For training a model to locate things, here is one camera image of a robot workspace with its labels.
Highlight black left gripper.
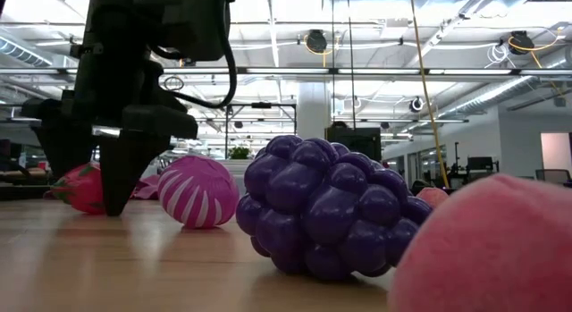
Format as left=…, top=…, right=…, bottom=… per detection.
left=20, top=43, right=199, bottom=217

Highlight pink white striped onion toy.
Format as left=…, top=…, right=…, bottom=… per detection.
left=156, top=154, right=240, bottom=230

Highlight purple grape bunch toy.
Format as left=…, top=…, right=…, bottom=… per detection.
left=235, top=133, right=433, bottom=282

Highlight small ridged peach toy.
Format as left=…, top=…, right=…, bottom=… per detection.
left=416, top=186, right=450, bottom=210

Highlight large fuzzy pink peach toy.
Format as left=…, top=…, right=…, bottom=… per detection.
left=387, top=173, right=572, bottom=312

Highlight magenta cloth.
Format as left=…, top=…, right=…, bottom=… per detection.
left=43, top=173, right=161, bottom=201

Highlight green potted plant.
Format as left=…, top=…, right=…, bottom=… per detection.
left=227, top=146, right=252, bottom=161

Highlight white building column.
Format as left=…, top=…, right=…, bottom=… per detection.
left=297, top=81, right=332, bottom=139

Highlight black hanging monitor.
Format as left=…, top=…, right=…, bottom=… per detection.
left=324, top=126, right=383, bottom=164

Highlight black desk monitor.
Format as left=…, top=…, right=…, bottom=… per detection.
left=467, top=156, right=500, bottom=183

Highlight black cable loop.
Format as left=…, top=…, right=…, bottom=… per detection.
left=163, top=74, right=185, bottom=92

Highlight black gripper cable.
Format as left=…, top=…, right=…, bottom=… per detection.
left=151, top=0, right=238, bottom=110

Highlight black metal stand frame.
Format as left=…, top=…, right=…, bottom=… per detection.
left=224, top=102, right=298, bottom=160

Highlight thin black hanging cable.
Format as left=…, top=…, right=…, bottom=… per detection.
left=330, top=0, right=337, bottom=130
left=347, top=0, right=358, bottom=131

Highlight yellow hanging cable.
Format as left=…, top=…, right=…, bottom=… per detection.
left=408, top=0, right=450, bottom=190

